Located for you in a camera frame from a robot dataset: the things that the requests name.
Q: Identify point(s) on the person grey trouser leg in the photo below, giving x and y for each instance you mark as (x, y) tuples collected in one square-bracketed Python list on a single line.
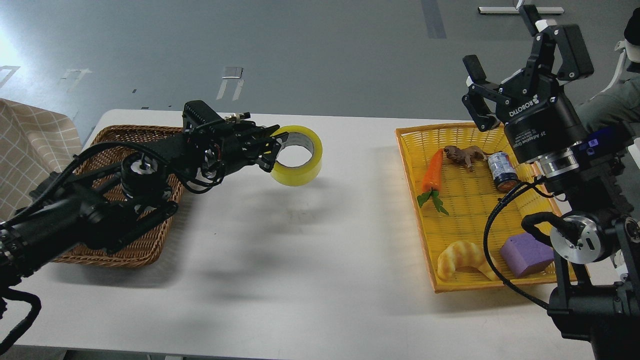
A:
[(621, 102)]

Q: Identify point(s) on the toy croissant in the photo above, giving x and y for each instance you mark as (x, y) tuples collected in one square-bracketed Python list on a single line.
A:
[(463, 254)]

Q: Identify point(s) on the brown wicker basket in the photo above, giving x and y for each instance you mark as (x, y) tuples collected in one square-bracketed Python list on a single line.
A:
[(146, 249)]

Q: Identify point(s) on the orange toy carrot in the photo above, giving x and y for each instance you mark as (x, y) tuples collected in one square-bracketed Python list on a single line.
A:
[(432, 184)]

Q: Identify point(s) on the small blue can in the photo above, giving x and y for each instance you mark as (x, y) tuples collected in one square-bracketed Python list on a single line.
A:
[(504, 175)]

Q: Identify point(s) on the yellow tape roll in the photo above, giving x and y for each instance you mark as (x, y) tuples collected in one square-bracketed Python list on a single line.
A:
[(300, 175)]

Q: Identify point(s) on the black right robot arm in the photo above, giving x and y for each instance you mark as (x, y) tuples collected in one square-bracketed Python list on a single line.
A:
[(596, 244)]

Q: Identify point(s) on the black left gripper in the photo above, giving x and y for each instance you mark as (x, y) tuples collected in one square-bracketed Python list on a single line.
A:
[(230, 146)]

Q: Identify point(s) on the purple foam block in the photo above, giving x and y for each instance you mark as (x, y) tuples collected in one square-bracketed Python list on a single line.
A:
[(525, 256)]

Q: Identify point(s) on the yellow plastic basket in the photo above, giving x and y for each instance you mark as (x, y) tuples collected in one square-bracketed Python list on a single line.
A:
[(468, 197)]

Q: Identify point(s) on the brown toy dinosaur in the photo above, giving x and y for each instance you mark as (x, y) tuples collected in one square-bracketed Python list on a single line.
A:
[(465, 156)]

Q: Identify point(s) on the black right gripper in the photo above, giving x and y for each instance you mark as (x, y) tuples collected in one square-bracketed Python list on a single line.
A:
[(537, 117)]

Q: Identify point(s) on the beige checkered cloth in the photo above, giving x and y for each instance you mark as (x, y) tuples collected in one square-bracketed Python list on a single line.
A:
[(34, 142)]

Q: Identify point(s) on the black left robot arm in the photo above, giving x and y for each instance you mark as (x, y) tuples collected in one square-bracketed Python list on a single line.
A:
[(116, 191)]

